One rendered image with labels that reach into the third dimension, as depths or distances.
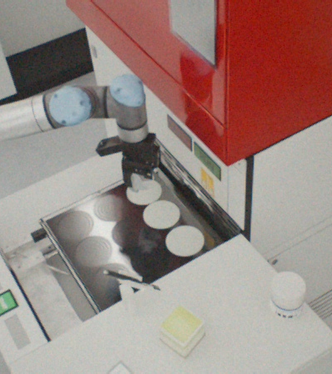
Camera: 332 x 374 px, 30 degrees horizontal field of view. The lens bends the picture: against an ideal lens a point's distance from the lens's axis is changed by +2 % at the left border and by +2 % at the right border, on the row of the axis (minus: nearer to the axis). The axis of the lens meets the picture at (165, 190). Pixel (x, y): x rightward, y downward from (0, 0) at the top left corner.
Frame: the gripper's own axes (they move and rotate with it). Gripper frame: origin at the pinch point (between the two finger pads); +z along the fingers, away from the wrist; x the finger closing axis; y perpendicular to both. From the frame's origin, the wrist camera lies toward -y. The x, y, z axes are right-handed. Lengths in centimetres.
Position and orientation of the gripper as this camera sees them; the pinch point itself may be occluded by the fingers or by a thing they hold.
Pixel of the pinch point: (133, 188)
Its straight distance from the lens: 163.5
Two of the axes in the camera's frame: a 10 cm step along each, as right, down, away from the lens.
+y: 9.5, 1.9, -2.6
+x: 3.1, -7.1, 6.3
